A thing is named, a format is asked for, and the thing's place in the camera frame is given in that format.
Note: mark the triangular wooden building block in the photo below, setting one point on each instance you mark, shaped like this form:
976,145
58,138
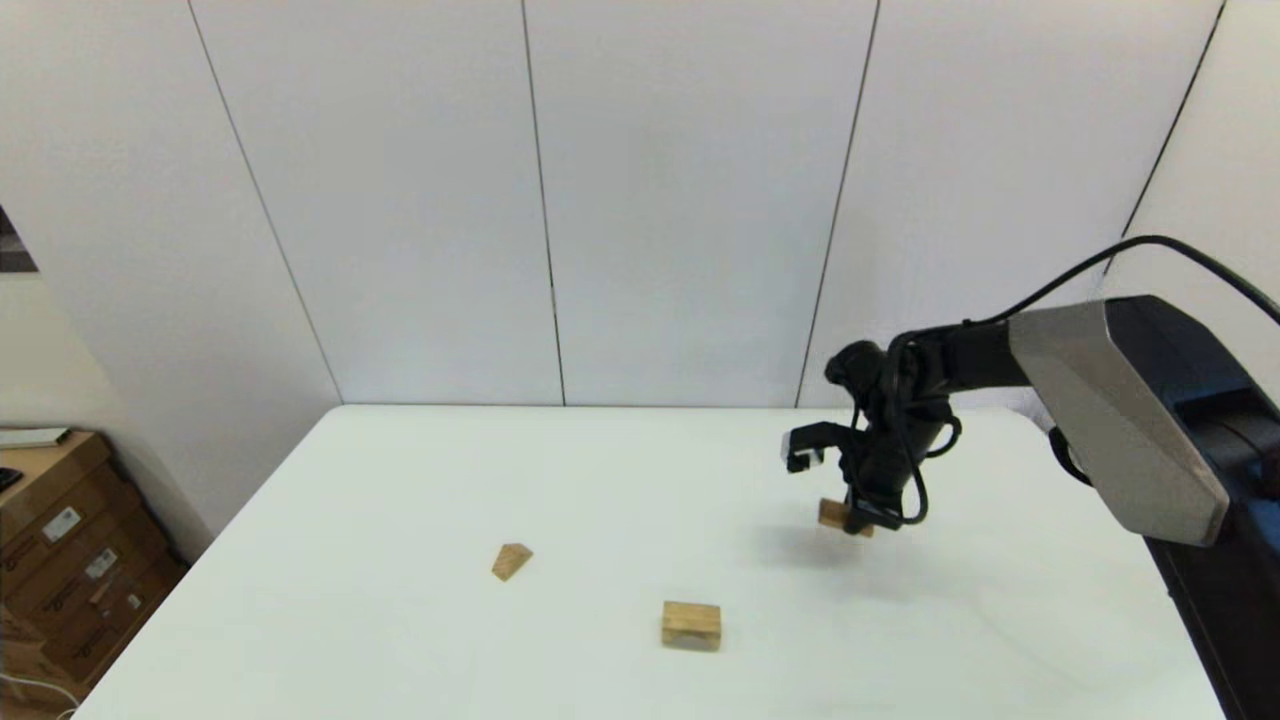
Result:
512,561

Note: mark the flat cardboard sheet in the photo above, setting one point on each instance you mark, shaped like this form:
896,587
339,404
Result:
18,640

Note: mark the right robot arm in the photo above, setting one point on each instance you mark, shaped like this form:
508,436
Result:
1110,420

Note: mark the flat white bar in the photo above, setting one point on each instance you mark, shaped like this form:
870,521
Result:
35,438

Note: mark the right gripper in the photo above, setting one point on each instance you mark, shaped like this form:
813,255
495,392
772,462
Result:
885,460

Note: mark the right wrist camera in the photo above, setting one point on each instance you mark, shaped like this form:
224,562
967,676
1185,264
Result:
800,455

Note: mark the rectangular wooden building block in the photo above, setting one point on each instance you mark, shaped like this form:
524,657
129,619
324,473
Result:
830,514

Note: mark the arched wooden building block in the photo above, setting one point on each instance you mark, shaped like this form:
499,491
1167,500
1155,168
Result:
691,625

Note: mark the brown cardboard box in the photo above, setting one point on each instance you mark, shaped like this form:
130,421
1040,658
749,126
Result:
60,470
70,580
120,635

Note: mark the small black device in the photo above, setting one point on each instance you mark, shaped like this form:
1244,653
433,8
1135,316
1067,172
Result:
8,481

